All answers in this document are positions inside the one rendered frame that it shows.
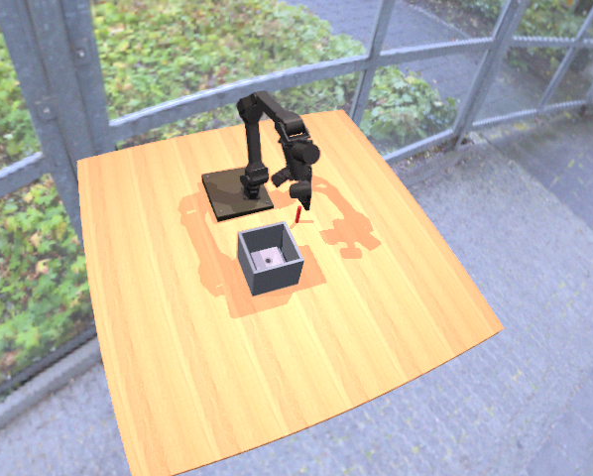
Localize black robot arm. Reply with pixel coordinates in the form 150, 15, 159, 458
236, 91, 321, 199

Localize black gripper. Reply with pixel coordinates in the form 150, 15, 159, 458
286, 161, 312, 211

